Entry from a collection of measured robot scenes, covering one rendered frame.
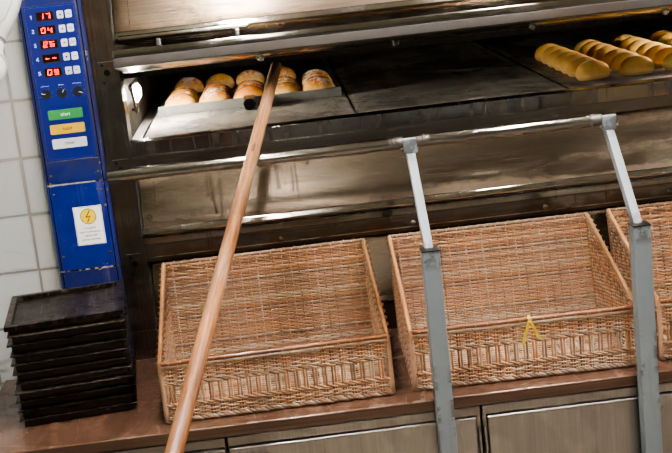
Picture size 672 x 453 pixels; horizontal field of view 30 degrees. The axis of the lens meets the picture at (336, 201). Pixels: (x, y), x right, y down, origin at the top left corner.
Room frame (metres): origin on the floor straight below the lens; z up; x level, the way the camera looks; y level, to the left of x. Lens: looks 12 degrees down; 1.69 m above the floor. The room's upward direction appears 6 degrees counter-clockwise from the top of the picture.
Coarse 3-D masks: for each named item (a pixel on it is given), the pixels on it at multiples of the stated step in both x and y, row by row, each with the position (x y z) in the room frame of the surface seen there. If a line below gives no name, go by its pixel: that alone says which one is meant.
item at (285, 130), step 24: (504, 96) 3.37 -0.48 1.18; (528, 96) 3.32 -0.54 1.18; (552, 96) 3.32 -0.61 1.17; (576, 96) 3.33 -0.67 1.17; (600, 96) 3.33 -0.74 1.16; (624, 96) 3.33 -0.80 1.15; (648, 96) 3.33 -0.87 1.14; (312, 120) 3.32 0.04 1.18; (336, 120) 3.30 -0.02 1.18; (360, 120) 3.30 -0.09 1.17; (384, 120) 3.31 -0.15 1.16; (408, 120) 3.31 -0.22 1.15; (432, 120) 3.31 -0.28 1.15; (144, 144) 3.28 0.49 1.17; (168, 144) 3.28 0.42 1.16; (192, 144) 3.29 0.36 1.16; (216, 144) 3.29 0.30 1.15; (240, 144) 3.29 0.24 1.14
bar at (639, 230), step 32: (480, 128) 2.95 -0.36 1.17; (512, 128) 2.94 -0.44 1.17; (544, 128) 2.94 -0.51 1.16; (576, 128) 2.96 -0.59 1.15; (608, 128) 2.94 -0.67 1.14; (224, 160) 2.92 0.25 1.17; (288, 160) 2.92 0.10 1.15; (416, 160) 2.91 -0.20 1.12; (416, 192) 2.84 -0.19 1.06; (640, 224) 2.73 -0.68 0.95; (640, 256) 2.73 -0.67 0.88; (640, 288) 2.73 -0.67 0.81; (640, 320) 2.73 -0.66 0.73; (448, 352) 2.71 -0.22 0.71; (640, 352) 2.73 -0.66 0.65; (448, 384) 2.71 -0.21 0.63; (640, 384) 2.74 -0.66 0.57; (448, 416) 2.71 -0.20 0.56; (640, 416) 2.75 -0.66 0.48; (448, 448) 2.71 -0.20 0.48
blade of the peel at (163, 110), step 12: (336, 84) 3.92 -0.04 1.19; (276, 96) 3.73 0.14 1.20; (288, 96) 3.73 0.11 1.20; (300, 96) 3.74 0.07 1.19; (312, 96) 3.74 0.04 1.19; (324, 96) 3.74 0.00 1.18; (168, 108) 3.72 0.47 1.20; (180, 108) 3.72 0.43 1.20; (192, 108) 3.72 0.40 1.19; (204, 108) 3.73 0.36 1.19; (216, 108) 3.73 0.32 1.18; (228, 108) 3.73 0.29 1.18
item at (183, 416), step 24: (264, 96) 3.17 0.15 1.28; (264, 120) 3.05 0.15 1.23; (240, 192) 2.69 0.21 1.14; (240, 216) 2.60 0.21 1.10; (216, 264) 2.42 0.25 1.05; (216, 288) 2.33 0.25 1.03; (216, 312) 2.26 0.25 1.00; (192, 360) 2.11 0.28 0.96; (192, 384) 2.04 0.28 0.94; (192, 408) 1.99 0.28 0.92
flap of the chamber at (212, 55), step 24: (648, 0) 3.19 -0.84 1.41; (432, 24) 3.17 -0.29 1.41; (456, 24) 3.17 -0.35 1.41; (480, 24) 3.17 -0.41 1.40; (504, 24) 3.18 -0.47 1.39; (528, 24) 3.26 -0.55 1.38; (552, 24) 3.35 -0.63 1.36; (216, 48) 3.14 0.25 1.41; (240, 48) 3.15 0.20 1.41; (264, 48) 3.15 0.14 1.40; (288, 48) 3.15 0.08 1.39; (312, 48) 3.22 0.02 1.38; (336, 48) 3.31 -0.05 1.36
